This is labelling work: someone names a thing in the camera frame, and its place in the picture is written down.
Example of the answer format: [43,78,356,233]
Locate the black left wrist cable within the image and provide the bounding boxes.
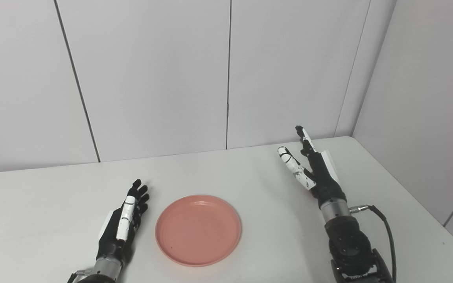
[67,270,93,283]

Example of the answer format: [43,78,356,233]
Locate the pink round plate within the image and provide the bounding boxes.
[155,195,242,267]

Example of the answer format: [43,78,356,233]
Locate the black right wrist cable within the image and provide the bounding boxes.
[349,205,397,283]

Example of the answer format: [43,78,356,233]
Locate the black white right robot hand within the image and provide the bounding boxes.
[278,125,347,209]

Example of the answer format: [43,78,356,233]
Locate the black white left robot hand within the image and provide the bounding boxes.
[96,179,150,264]

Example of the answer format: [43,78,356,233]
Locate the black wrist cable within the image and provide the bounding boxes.
[349,205,397,283]
[67,270,93,283]

